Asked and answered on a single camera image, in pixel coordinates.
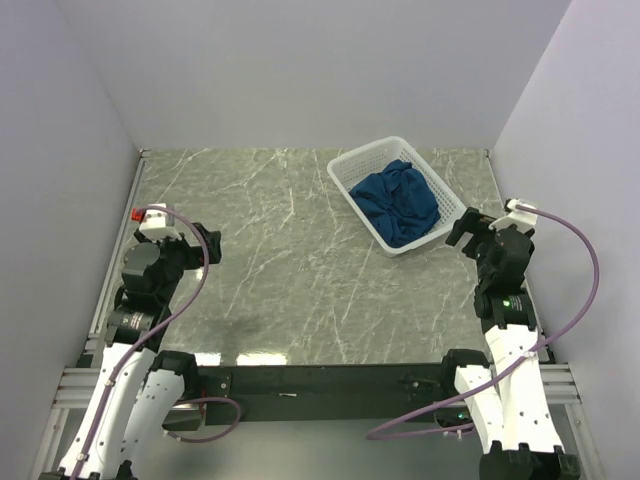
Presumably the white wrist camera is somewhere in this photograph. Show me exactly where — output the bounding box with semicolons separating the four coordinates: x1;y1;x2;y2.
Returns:
131;203;180;242
489;199;538;234

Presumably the blue printed t shirt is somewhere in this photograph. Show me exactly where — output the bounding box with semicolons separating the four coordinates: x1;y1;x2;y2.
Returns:
349;160;441;248

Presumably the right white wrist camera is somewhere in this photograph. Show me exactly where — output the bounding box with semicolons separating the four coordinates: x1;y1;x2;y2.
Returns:
489;199;538;234

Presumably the aluminium frame rail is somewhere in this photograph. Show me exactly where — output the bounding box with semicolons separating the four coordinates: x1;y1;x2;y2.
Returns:
29;149;150;479

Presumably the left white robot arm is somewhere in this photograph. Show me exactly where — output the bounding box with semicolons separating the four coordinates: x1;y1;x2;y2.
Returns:
39;219;222;479

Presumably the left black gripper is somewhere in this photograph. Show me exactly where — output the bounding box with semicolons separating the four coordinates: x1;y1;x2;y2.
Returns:
135;221;220;303

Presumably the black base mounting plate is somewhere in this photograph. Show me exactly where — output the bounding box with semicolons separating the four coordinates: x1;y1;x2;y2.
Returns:
181;363;455;422

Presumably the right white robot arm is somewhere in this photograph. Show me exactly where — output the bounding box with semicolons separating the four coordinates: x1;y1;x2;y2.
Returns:
438;208;581;479

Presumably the white plastic laundry basket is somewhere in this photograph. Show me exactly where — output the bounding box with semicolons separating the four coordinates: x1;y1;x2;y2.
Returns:
327;136;466;257

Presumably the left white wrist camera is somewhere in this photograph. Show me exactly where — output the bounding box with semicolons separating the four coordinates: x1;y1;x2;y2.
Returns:
131;203;180;242

